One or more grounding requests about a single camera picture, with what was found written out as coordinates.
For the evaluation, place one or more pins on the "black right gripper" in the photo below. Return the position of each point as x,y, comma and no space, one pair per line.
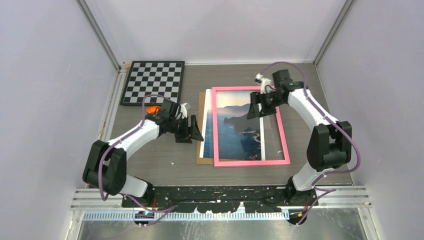
254,111

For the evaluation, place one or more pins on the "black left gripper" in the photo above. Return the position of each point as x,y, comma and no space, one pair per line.
184,137

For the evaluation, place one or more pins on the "landscape photo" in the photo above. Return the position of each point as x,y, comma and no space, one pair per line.
240,139

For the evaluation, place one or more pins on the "pink photo frame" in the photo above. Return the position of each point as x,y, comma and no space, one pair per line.
274,139

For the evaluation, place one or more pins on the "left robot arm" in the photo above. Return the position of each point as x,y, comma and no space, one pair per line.
106,166

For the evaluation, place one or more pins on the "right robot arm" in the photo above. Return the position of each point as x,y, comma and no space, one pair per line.
329,146

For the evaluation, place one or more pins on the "orange curved plastic piece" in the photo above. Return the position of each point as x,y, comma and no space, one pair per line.
153,110

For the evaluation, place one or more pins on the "black white checkerboard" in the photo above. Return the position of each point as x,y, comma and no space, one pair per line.
155,78

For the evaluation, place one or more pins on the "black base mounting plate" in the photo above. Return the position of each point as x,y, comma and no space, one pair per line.
285,198

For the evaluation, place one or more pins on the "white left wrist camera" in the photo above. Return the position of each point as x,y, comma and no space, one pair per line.
183,110

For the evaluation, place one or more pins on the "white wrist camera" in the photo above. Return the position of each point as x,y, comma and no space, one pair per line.
183,110
265,84

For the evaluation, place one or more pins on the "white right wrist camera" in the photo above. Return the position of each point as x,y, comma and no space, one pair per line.
265,84

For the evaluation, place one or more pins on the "aluminium front rail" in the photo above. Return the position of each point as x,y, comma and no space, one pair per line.
336,196

